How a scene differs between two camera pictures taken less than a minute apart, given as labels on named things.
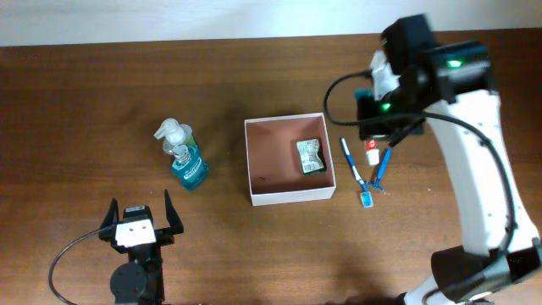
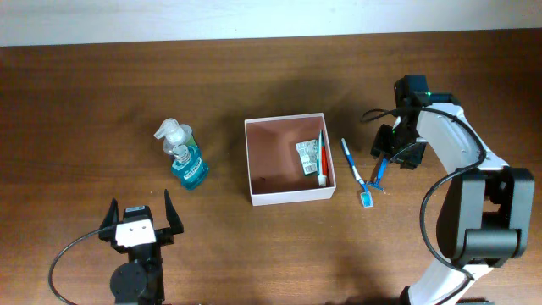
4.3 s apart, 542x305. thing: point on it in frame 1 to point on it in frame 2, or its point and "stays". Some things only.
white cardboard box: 274,169 stays
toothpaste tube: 373,155 to 322,160
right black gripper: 379,131 to 380,142
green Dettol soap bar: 311,162 stays
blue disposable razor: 384,163 stays
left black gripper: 166,236 stays
